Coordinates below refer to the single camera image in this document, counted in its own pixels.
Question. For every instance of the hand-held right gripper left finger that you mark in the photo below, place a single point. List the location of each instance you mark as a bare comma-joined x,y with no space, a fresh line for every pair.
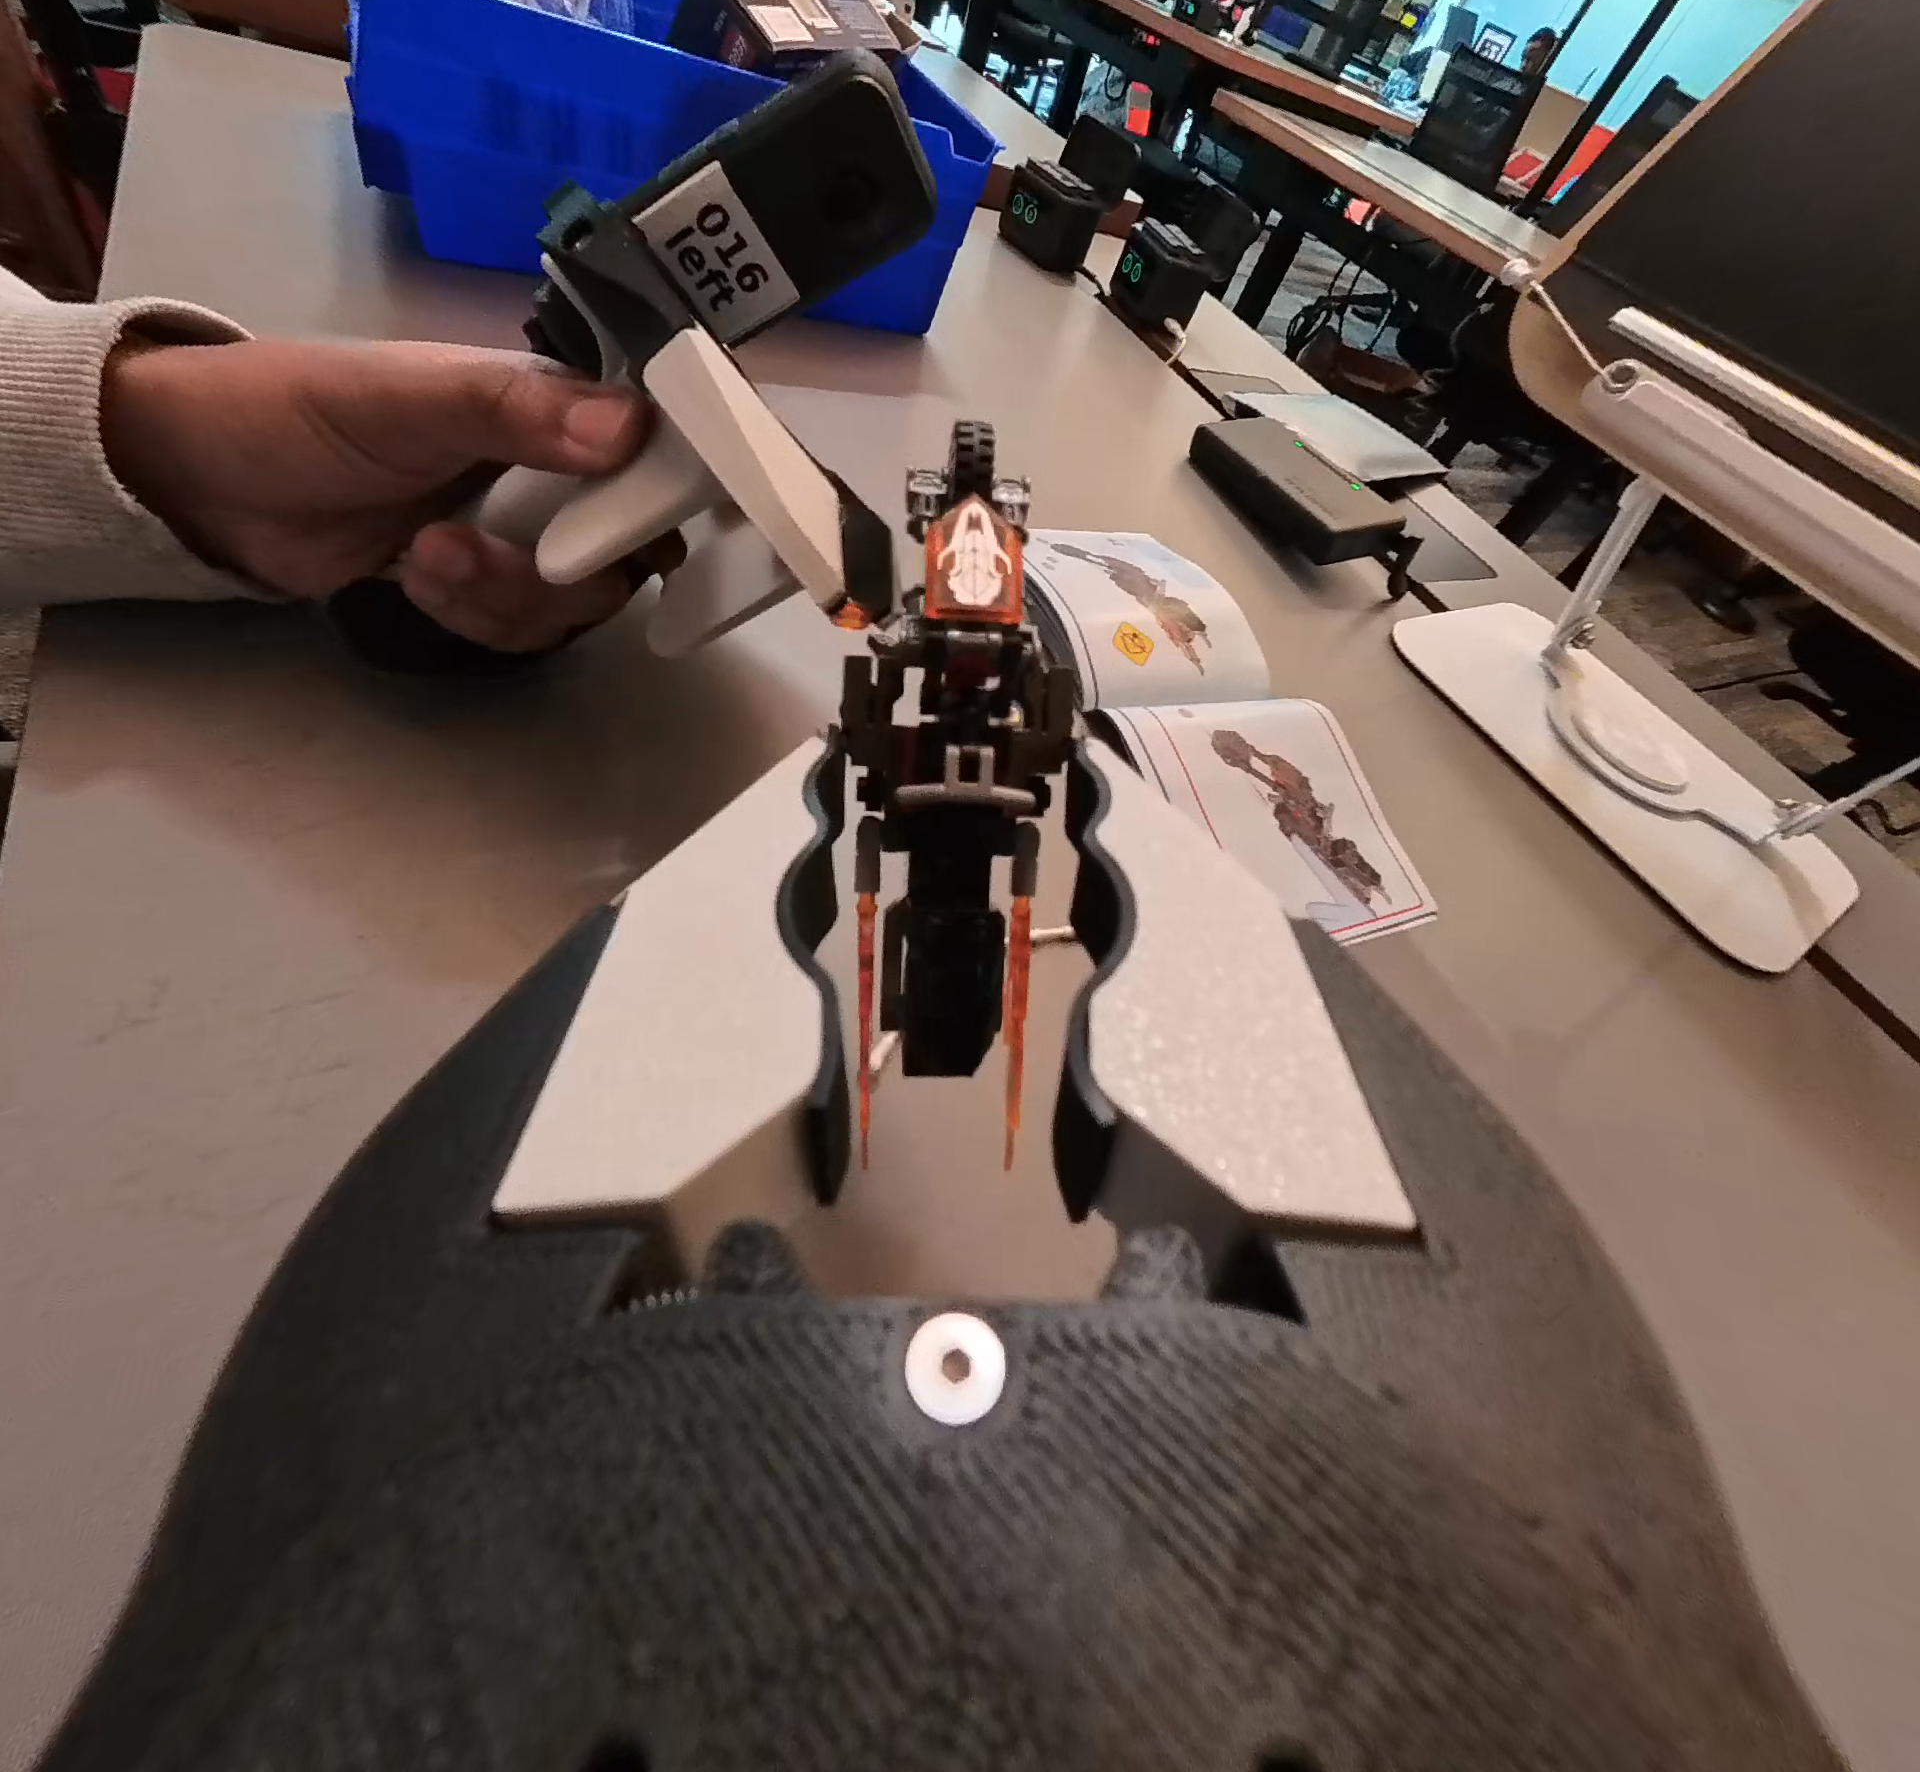
706,1037

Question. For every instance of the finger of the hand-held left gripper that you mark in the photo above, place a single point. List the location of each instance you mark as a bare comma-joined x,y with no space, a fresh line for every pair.
736,602
751,436

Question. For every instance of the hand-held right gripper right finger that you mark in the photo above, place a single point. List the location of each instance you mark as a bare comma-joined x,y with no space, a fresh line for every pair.
1215,1022

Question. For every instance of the orange lego piece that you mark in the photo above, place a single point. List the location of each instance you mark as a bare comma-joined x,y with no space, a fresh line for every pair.
854,609

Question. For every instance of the black orange lego motorcycle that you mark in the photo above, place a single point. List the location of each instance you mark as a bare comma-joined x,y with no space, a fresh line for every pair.
961,782

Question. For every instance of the person's left forearm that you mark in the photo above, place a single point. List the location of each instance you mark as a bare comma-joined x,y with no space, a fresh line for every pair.
61,449

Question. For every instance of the lego instruction booklet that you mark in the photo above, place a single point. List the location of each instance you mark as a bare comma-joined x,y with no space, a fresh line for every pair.
1274,782

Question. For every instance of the person's left hand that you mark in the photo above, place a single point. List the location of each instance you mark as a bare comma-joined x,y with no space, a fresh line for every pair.
332,449

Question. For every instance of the dark cardboard box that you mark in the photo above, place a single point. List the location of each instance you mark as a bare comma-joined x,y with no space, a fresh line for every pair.
780,11

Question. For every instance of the blue plastic bin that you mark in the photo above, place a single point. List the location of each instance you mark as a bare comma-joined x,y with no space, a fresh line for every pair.
497,135

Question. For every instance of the black battery charger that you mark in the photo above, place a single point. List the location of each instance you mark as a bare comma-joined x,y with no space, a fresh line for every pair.
1163,271
1058,211

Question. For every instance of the white monitor stand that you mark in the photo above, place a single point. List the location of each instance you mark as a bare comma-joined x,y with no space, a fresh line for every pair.
1503,692

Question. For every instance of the black hub box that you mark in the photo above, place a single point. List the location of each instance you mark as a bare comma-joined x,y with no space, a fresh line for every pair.
1291,491

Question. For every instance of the grey flat box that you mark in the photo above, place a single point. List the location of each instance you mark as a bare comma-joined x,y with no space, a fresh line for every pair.
1382,444

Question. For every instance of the wooden desk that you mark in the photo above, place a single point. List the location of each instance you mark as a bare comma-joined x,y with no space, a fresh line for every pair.
1382,175

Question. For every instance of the dark board with wooden edge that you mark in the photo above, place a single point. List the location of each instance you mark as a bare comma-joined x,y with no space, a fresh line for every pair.
1770,183

